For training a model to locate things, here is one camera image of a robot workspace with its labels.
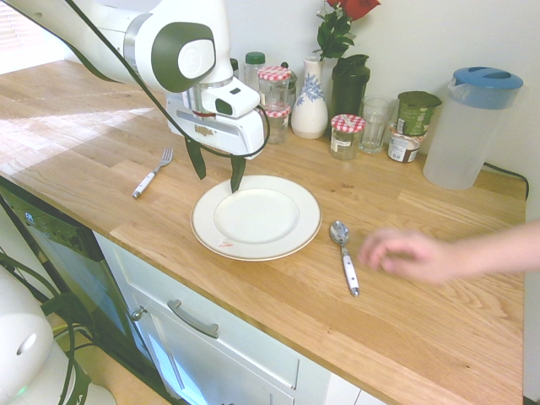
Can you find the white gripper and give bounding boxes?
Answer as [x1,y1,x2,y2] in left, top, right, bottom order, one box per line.
[165,90,267,196]

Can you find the fork with white handle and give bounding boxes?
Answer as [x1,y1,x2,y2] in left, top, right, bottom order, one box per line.
[131,147,175,200]

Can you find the person's bare forearm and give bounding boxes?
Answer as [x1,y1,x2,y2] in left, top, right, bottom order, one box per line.
[451,220,540,280]

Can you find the white robot base segment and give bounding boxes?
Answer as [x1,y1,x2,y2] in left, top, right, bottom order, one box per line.
[0,265,118,405]

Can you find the white plate with gold rim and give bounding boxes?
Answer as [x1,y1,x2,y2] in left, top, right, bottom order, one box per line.
[190,175,323,262]

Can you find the person's bare hand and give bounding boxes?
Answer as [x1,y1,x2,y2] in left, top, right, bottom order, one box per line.
[357,227,460,285]

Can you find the small jar with checkered lid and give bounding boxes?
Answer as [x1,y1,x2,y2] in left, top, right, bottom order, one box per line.
[263,104,293,146]

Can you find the tall jar with checkered lid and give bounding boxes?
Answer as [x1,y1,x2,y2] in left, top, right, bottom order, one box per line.
[256,65,294,113]

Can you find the clear bottle with green cap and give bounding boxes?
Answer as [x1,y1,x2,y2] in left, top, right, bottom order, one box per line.
[244,51,267,92]

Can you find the glass jar with dark lid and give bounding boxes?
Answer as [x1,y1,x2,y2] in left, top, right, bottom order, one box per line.
[279,62,299,111]

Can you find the white vase with blue print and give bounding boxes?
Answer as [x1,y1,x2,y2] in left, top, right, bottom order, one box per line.
[290,56,330,141]

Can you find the labelled jar with checkered lid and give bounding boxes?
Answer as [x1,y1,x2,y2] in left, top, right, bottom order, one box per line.
[329,113,367,162]

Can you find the dark green shaker bottle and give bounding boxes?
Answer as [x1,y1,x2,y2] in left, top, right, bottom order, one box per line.
[329,53,372,132]

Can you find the clear drinking glass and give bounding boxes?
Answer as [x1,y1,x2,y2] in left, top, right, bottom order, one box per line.
[359,95,397,155]

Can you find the white drawer front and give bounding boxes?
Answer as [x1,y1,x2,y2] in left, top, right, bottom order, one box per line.
[94,231,301,392]

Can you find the black dishwasher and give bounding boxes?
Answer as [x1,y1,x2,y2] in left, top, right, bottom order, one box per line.
[0,175,154,383]

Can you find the red roses with green leaves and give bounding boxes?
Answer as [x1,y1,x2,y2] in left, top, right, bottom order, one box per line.
[315,0,382,63]

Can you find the white and brown pudding cup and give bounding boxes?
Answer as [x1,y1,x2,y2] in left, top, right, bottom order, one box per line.
[386,123,428,165]

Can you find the green yogurt cup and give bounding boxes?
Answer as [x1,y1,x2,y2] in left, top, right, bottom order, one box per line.
[396,90,443,138]

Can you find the white cabinet door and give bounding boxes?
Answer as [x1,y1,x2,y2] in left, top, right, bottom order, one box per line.
[133,294,296,405]

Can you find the translucent pitcher with blue lid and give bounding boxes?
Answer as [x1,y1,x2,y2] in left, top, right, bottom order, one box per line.
[422,66,529,192]

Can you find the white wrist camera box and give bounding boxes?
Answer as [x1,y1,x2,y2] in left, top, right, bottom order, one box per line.
[200,79,261,120]

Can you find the silver drawer handle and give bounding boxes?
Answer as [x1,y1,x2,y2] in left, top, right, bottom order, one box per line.
[166,299,221,340]

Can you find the spoon with white handle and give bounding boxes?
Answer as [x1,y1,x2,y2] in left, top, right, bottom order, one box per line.
[328,219,361,298]

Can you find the black cables beside robot base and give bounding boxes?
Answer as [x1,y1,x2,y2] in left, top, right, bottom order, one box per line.
[0,246,99,405]

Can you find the black cable on countertop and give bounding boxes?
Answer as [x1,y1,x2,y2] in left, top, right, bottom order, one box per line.
[482,161,531,200]

